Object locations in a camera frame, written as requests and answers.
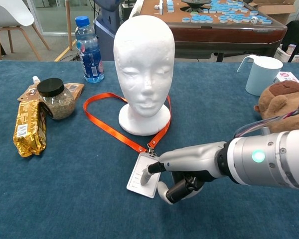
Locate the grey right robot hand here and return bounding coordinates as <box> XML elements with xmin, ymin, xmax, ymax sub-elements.
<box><xmin>140</xmin><ymin>141</ymin><xmax>227</xmax><ymax>205</ymax></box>

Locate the white badge with orange lanyard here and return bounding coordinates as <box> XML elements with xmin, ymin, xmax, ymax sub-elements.
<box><xmin>83</xmin><ymin>92</ymin><xmax>172</xmax><ymax>199</ymax></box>

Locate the white foam mannequin head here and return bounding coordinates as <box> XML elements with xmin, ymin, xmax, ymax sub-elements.
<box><xmin>113</xmin><ymin>14</ymin><xmax>175</xmax><ymax>136</ymax></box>

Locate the brown capybara plush toy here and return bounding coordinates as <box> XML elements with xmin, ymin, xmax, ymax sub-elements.
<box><xmin>254</xmin><ymin>80</ymin><xmax>299</xmax><ymax>134</ymax></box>

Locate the white toothpaste box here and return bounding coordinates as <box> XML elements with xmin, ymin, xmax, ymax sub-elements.
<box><xmin>273</xmin><ymin>71</ymin><xmax>299</xmax><ymax>84</ymax></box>

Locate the brown mahjong table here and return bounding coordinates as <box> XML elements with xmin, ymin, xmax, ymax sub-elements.
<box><xmin>139</xmin><ymin>0</ymin><xmax>288</xmax><ymax>63</ymax></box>

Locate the white printed box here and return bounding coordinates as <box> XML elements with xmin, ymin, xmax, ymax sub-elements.
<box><xmin>274</xmin><ymin>43</ymin><xmax>297</xmax><ymax>63</ymax></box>

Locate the blue table cloth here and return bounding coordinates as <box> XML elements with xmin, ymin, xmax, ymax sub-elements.
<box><xmin>0</xmin><ymin>60</ymin><xmax>299</xmax><ymax>239</ymax></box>

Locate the brown spout pouch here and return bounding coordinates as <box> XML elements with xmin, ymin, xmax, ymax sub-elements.
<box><xmin>16</xmin><ymin>76</ymin><xmax>85</xmax><ymax>102</ymax></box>

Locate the blue capped water bottle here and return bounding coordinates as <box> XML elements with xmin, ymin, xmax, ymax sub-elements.
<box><xmin>74</xmin><ymin>15</ymin><xmax>105</xmax><ymax>84</ymax></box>

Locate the glass jar with black lid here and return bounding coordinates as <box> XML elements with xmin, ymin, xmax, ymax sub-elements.
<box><xmin>36</xmin><ymin>78</ymin><xmax>75</xmax><ymax>120</ymax></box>

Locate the black round table dial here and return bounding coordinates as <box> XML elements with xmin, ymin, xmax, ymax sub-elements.
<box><xmin>180</xmin><ymin>0</ymin><xmax>212</xmax><ymax>12</ymax></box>

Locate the blue machine housing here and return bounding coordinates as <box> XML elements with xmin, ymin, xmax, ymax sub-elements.
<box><xmin>93</xmin><ymin>0</ymin><xmax>123</xmax><ymax>62</ymax></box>

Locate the gold foil snack package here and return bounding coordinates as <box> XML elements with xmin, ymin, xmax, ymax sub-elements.
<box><xmin>12</xmin><ymin>99</ymin><xmax>47</xmax><ymax>158</ymax></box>

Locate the cardboard box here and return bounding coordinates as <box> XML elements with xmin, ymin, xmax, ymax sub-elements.
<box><xmin>249</xmin><ymin>0</ymin><xmax>297</xmax><ymax>25</ymax></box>

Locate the wooden pole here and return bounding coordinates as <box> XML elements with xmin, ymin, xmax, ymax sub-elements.
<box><xmin>64</xmin><ymin>0</ymin><xmax>73</xmax><ymax>51</ymax></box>

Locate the white chair with wooden legs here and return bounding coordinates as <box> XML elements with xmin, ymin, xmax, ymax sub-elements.
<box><xmin>0</xmin><ymin>0</ymin><xmax>50</xmax><ymax>61</ymax></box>

